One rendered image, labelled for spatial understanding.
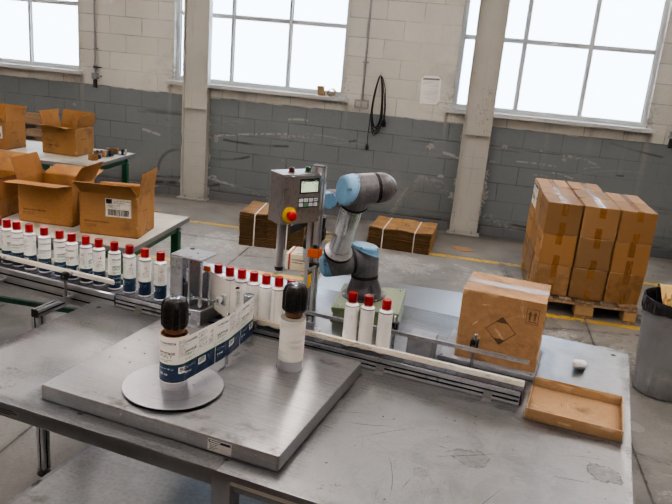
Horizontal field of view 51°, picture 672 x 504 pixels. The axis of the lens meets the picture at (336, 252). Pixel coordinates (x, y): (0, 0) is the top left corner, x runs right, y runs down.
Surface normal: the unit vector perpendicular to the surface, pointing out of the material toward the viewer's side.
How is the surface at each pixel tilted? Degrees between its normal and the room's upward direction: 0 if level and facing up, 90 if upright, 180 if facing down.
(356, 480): 0
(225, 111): 90
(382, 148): 90
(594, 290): 91
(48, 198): 90
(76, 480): 3
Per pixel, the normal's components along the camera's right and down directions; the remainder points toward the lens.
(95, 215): -0.08, 0.27
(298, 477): 0.08, -0.95
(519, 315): -0.34, 0.24
